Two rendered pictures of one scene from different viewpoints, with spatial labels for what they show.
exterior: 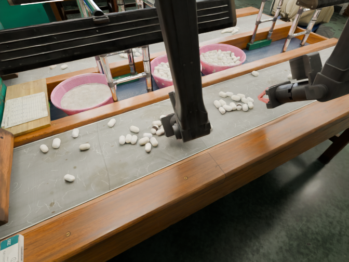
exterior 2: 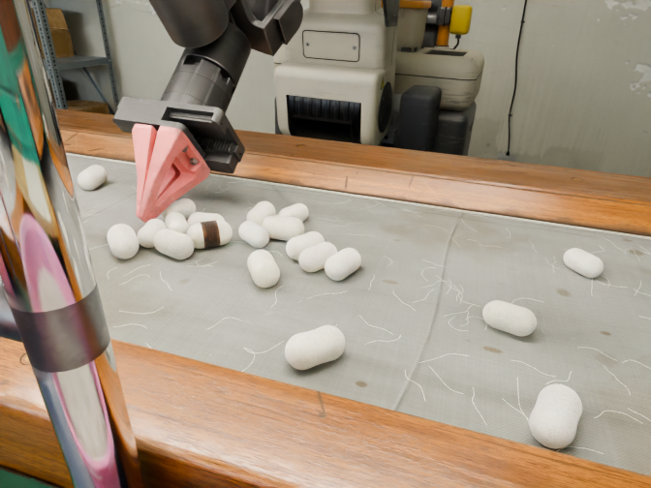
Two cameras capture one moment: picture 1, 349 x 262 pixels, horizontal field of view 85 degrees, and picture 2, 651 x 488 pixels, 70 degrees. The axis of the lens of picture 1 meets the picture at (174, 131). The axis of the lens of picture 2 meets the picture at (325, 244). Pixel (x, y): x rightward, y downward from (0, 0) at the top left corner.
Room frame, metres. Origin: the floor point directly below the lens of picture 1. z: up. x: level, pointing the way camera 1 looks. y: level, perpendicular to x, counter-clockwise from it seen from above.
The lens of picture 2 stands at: (0.65, 0.38, 0.93)
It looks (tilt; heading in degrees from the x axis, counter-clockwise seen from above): 28 degrees down; 223
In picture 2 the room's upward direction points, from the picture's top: 2 degrees clockwise
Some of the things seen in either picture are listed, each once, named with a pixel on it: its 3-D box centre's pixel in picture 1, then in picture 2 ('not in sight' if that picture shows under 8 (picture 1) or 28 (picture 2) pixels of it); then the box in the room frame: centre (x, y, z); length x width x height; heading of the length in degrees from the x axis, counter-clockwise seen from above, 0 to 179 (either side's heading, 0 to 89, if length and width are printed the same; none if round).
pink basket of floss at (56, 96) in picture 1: (88, 98); not in sight; (0.68, 0.39, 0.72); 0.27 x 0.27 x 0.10
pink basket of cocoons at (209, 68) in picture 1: (219, 62); not in sight; (1.01, -0.25, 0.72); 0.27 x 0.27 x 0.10
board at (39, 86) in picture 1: (26, 104); not in sight; (0.58, 0.58, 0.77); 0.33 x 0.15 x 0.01; 27
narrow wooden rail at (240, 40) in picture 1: (187, 56); not in sight; (1.11, -0.08, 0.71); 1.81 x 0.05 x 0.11; 117
